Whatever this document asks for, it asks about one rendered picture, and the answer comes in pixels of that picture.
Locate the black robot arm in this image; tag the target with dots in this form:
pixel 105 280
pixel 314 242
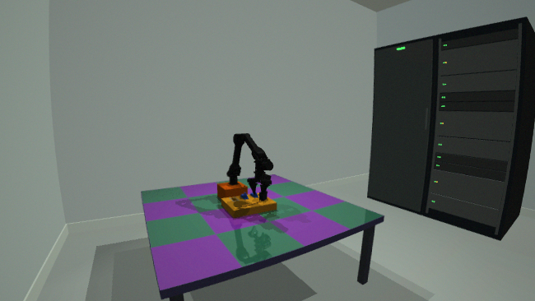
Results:
pixel 261 160

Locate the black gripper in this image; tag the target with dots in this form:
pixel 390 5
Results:
pixel 259 179

